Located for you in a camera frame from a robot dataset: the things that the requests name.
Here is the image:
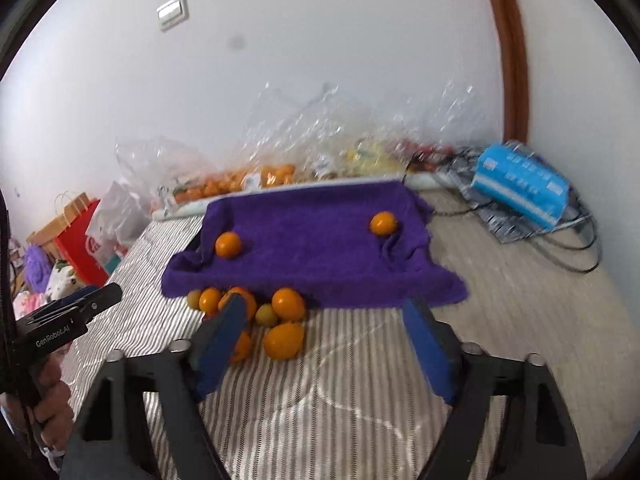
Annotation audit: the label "clear bag of large mandarins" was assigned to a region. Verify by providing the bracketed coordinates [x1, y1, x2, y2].
[115, 136, 238, 206]

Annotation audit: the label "purple towel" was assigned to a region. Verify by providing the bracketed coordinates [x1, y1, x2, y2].
[161, 180, 470, 311]

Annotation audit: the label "brown wooden door frame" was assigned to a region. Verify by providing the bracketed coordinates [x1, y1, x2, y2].
[478, 0, 531, 150]

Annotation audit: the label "white plush toy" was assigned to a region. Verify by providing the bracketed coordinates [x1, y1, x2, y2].
[46, 260, 85, 302]

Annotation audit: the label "white plastic bag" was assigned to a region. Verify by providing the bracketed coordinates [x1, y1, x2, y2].
[85, 180, 152, 270]

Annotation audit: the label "striped quilt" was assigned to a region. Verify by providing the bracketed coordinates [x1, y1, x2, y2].
[60, 182, 640, 480]

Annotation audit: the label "red paper bag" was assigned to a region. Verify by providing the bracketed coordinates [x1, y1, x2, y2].
[52, 195, 112, 288]

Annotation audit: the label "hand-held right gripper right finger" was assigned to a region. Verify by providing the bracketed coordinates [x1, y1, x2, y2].
[403, 296, 589, 480]

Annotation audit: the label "black white patterned bag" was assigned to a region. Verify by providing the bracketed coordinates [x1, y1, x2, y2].
[434, 144, 596, 247]

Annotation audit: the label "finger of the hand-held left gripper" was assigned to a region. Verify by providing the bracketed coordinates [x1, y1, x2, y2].
[47, 283, 124, 322]

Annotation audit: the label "white light switch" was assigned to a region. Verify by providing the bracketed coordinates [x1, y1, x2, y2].
[156, 0, 191, 32]

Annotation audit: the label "blue tissue pack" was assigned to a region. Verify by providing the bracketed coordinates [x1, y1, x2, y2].
[472, 144, 574, 231]

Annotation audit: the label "brown paper bag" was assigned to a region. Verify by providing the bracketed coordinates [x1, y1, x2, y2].
[26, 191, 87, 252]

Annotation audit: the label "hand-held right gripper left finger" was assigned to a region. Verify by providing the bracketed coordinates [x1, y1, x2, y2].
[60, 292, 258, 480]

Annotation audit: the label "clear bag of brown fruits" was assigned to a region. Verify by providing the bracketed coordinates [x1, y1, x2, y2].
[297, 82, 351, 181]

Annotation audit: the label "purple plush toy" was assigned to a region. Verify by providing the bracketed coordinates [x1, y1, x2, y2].
[22, 243, 54, 293]

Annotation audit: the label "black cable loops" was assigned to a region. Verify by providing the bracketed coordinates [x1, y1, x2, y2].
[492, 195, 601, 275]

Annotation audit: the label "person's left hand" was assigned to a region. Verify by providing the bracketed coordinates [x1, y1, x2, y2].
[27, 359, 77, 455]

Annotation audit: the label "clear bag of yellow fruits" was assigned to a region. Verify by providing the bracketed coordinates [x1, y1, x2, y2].
[342, 80, 488, 176]

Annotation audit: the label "clear bag of small oranges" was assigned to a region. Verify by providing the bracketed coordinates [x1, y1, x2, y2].
[234, 80, 301, 192]

